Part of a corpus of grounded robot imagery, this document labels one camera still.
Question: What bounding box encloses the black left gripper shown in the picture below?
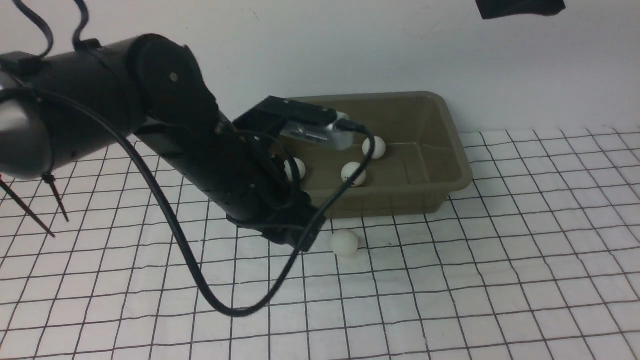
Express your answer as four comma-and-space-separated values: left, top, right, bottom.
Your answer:
226, 190, 327, 253

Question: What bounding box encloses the white printed ping-pong ball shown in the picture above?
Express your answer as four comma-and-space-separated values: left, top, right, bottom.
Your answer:
340, 162, 367, 187

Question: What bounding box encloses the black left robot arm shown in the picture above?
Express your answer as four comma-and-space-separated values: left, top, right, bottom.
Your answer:
1, 34, 338, 252

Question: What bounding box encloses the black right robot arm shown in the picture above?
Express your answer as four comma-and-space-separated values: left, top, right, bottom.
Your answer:
475, 0, 567, 20

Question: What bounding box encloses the olive plastic bin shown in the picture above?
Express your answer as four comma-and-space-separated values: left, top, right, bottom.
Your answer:
299, 91, 473, 219

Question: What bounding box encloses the white black-grid tablecloth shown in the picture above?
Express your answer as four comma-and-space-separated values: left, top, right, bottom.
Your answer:
0, 126, 640, 360

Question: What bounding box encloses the black camera cable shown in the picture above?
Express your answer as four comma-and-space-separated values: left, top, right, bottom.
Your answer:
20, 87, 377, 319

